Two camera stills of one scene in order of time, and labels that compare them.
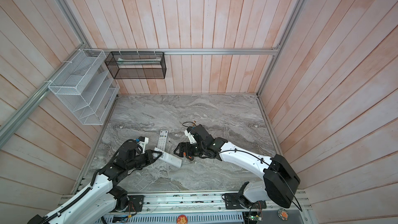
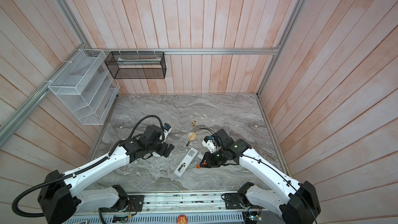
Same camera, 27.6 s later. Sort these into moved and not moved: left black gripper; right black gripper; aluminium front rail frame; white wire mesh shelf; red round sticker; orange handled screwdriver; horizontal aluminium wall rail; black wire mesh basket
Moved: right black gripper; left black gripper; orange handled screwdriver
Not moved: white wire mesh shelf; black wire mesh basket; red round sticker; horizontal aluminium wall rail; aluminium front rail frame
